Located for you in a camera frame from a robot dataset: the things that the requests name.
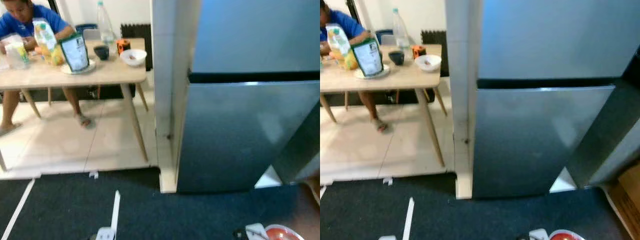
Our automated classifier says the dark blue carpet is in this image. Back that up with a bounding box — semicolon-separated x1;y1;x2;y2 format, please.
320;172;633;240
0;167;321;240

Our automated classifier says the black foam wall mat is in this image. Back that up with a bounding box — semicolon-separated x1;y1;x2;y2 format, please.
120;23;153;51
421;30;449;77

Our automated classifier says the grey two-door fridge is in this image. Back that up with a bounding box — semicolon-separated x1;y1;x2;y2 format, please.
176;0;321;194
472;0;640;199

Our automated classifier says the steel bowl of strawberries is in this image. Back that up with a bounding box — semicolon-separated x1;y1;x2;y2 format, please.
548;229;586;240
264;224;306;240

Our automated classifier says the white ceramic bowl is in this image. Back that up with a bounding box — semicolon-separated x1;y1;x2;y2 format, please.
415;54;443;73
120;49;148;68

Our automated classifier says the dark green standing pouch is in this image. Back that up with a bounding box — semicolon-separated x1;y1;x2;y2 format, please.
58;33;91;72
351;38;385;78

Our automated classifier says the small blue-label water bottle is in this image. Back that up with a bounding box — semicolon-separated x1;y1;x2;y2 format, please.
3;34;25;70

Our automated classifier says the brown cardboard box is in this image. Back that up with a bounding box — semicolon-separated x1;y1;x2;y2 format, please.
602;162;640;240

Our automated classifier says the person in blue shirt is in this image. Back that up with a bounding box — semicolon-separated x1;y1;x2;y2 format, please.
320;0;390;133
0;0;96;137

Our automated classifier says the yellow green juice carton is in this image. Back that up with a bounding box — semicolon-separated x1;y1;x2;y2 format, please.
326;23;357;71
32;18;65;67

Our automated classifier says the large clear water bottle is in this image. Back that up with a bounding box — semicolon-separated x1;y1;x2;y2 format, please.
96;1;115;45
392;8;411;51

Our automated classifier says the light wooden table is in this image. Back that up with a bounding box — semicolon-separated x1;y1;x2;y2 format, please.
320;44;448;168
0;37;150;173

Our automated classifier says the patterned round plate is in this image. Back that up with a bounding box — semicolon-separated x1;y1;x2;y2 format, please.
354;64;391;80
61;59;97;75

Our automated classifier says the short white floor tape strip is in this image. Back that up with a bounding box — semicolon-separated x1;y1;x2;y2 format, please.
111;190;121;231
403;197;415;240

